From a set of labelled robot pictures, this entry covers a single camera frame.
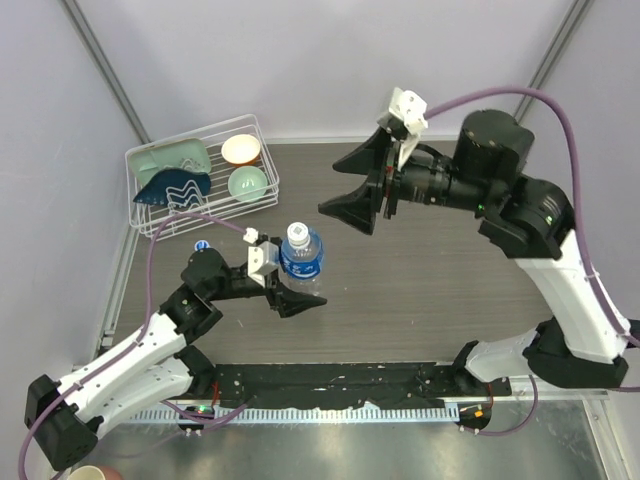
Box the dark blue plate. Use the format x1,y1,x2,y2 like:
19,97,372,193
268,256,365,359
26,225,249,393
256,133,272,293
133,168,211,206

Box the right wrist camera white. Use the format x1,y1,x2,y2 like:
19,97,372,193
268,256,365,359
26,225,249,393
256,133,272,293
377,87,428,171

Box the blue labelled plastic bottle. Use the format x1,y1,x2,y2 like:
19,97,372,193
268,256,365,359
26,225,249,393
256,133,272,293
280,225,324,296

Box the cream cup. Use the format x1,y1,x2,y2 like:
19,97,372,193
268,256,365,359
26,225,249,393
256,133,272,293
67,465,106,480

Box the pink cup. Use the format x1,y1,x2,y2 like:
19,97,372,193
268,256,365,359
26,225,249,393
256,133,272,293
98,466,123,480

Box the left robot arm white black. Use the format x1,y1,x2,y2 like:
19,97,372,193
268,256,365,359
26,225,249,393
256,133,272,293
20,241,327,472

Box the white wire dish rack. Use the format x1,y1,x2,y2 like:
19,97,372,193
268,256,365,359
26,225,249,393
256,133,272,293
125,114,279,238

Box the purple cable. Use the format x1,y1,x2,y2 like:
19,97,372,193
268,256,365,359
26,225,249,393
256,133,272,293
17,212,259,476
424,85,640,437

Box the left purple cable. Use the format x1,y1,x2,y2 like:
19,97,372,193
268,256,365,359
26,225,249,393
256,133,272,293
17,212,259,476

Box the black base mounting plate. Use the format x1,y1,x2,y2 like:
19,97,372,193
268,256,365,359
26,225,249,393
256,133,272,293
153,361,514,409

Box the mint green plate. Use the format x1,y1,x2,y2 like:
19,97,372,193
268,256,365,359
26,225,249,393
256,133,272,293
127,138,211,186

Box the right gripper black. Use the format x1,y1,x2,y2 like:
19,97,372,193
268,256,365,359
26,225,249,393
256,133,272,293
318,125,495,237

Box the mint green bowl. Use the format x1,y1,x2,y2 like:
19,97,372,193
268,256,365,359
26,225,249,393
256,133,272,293
227,166,269,203

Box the orange white bowl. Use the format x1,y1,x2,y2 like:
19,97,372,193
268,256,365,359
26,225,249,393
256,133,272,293
221,134,262,167

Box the slotted cable duct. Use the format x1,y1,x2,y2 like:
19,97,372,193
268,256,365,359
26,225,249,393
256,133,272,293
134,402,461,425

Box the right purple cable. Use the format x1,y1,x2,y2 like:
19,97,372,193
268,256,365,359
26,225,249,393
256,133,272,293
424,85,640,437

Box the plain white bottle cap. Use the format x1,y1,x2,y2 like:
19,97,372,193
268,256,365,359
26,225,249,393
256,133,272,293
286,222,310,248

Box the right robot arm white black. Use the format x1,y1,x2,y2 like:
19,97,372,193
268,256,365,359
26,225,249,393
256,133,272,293
318,110,638,395

